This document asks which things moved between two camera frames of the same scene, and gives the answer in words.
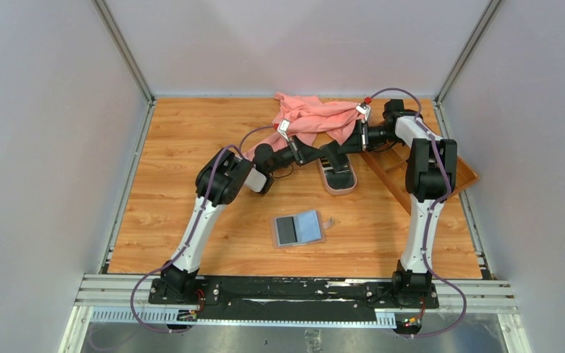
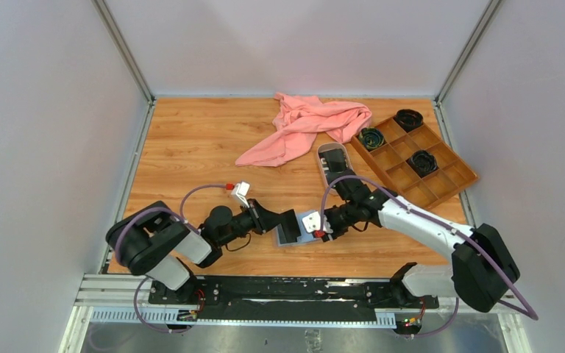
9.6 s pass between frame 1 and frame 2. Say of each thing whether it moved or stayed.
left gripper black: moved
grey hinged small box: stayed
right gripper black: moved
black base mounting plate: stayed
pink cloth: stayed
